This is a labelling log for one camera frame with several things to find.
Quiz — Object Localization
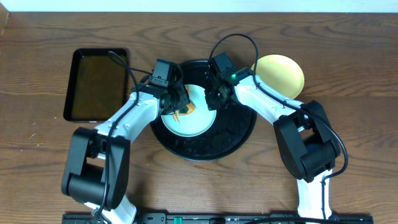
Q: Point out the orange and green sponge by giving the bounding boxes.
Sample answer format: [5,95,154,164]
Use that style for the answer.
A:
[172,103,195,123]

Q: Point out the pale green plate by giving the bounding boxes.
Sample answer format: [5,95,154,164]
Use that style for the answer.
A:
[161,85,216,137]

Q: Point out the yellow plate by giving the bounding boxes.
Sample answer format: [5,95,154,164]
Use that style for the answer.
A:
[256,54,305,99]

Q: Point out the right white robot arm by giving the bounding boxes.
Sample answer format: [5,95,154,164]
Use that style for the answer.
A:
[205,52,340,220]

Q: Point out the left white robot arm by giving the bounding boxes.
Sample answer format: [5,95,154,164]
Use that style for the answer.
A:
[61,59,190,223]

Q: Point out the black rectangular water tray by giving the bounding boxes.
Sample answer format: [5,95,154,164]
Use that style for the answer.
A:
[63,48,129,123]

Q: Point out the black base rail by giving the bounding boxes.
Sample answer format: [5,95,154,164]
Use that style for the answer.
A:
[61,213,374,224]

